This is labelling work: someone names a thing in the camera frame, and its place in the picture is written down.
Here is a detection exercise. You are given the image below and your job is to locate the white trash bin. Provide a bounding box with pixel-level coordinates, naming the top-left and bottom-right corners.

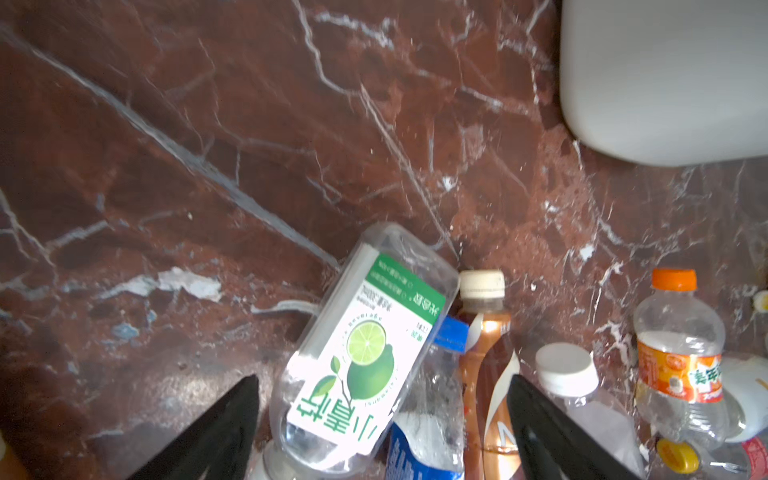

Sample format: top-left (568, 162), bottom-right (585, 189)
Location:
top-left (559, 1), bottom-right (767, 167)

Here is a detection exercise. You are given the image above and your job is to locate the blue cap water bottle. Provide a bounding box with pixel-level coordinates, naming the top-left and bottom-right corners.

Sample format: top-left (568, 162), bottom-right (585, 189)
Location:
top-left (385, 317), bottom-right (469, 480)

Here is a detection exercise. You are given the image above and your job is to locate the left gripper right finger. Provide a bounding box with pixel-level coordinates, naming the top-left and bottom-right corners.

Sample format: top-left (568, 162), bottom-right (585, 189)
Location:
top-left (507, 374), bottom-right (638, 480)

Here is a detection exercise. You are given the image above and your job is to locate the clear bottle white cap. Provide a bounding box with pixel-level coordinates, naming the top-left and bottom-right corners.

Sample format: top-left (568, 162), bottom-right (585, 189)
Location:
top-left (535, 342), bottom-right (645, 478)

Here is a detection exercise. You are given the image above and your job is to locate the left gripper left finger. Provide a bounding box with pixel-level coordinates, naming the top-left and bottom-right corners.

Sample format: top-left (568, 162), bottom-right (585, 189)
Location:
top-left (131, 375), bottom-right (260, 479)

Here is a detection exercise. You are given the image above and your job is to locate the brown tea bottle white cap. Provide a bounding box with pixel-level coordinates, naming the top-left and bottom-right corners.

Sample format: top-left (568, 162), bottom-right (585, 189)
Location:
top-left (457, 270), bottom-right (521, 479)

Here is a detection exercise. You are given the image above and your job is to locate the white yellow label bottle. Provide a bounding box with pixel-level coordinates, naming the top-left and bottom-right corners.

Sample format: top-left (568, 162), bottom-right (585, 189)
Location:
top-left (721, 353), bottom-right (767, 443)

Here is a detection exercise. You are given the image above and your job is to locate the green lime label bottle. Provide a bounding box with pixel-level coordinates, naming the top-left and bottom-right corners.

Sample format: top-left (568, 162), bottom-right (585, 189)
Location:
top-left (254, 222), bottom-right (459, 479)

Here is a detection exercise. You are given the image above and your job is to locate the pink label yellow cap bottle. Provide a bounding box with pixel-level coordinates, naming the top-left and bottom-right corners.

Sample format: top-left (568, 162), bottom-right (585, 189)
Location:
top-left (656, 432), bottom-right (767, 479)

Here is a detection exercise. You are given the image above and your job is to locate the orange cap orange label bottle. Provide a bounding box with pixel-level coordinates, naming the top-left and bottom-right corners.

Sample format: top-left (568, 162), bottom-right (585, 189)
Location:
top-left (633, 268), bottom-right (730, 450)

